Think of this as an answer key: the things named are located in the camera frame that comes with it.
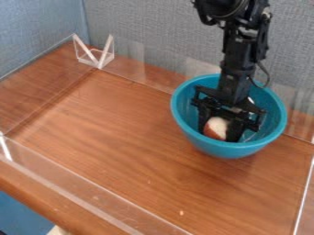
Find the blue plastic bowl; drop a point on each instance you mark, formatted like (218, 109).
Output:
(253, 141)

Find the brown and white toy mushroom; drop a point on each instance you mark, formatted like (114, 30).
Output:
(216, 128)

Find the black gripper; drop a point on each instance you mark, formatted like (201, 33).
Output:
(228, 102)

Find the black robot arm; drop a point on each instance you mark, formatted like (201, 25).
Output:
(245, 21)

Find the clear acrylic corner bracket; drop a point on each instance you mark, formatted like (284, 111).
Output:
(94, 57)

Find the clear acrylic barrier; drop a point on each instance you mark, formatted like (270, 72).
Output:
(82, 206)
(163, 69)

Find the clear acrylic front barrier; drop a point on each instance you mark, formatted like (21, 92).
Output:
(82, 206)

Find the clear acrylic back barrier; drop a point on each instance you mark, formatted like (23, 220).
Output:
(163, 69)

